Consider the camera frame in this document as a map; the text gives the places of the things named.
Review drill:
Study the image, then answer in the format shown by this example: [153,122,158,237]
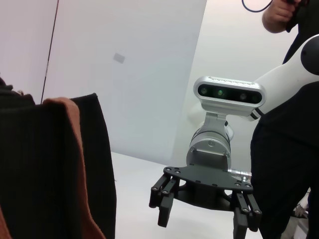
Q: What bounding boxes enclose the right gripper cable with connector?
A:
[228,168,253,179]

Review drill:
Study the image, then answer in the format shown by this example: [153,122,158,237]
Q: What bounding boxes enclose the black food bag orange straps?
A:
[0,77,118,239]

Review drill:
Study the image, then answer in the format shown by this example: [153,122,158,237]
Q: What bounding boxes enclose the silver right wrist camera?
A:
[193,76,267,118]

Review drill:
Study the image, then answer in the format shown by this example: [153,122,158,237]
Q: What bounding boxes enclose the person in black clothes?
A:
[250,0,319,239]

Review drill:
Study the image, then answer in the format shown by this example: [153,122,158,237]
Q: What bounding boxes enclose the thin black hanging cable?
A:
[241,0,274,12]

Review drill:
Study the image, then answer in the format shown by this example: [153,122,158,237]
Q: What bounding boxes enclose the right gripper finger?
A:
[230,191,263,239]
[149,173,181,228]

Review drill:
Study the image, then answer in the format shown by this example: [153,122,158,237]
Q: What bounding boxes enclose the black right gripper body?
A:
[163,165,253,210]

